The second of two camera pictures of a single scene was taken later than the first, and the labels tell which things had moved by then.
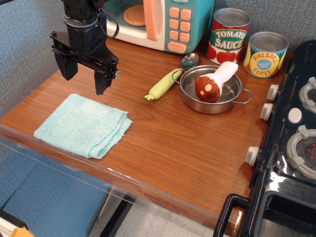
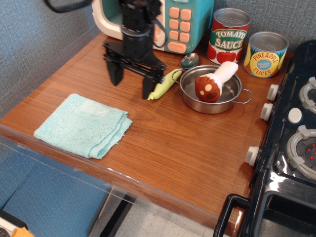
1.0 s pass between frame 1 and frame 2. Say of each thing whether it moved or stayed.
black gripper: moved
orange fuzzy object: stayed
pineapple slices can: stayed
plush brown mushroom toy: stayed
